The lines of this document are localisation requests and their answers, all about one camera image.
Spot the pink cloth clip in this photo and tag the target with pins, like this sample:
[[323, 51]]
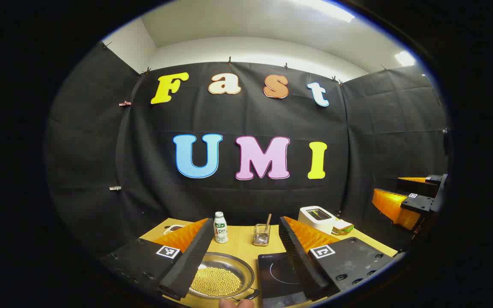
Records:
[[124, 103]]

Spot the white drink bottle green label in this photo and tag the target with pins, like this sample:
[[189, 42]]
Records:
[[221, 229]]

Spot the black induction cooktop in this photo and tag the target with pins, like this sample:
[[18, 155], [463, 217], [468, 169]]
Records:
[[278, 278]]

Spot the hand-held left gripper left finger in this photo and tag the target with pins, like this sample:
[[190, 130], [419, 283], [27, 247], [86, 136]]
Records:
[[186, 265]]

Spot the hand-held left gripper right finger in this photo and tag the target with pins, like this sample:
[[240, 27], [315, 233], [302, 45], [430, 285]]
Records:
[[300, 261]]

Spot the small ceiling light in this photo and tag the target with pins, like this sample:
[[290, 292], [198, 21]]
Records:
[[405, 58]]

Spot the wooden stick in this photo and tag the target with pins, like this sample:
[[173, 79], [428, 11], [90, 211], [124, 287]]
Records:
[[268, 220]]

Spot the pile of yellow soybeans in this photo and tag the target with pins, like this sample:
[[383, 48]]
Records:
[[216, 282]]

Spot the white divided tray of beans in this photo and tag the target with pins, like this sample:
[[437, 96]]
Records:
[[173, 229]]

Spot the white toaster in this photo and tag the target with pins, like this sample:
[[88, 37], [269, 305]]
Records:
[[315, 218]]

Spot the row of dark cloth clips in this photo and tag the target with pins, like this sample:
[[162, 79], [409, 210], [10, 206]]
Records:
[[230, 60]]

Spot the sandwich with lettuce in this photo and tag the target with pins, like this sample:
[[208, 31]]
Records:
[[343, 226]]

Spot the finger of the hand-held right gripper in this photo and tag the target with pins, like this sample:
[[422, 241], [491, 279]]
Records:
[[417, 186], [417, 203]]

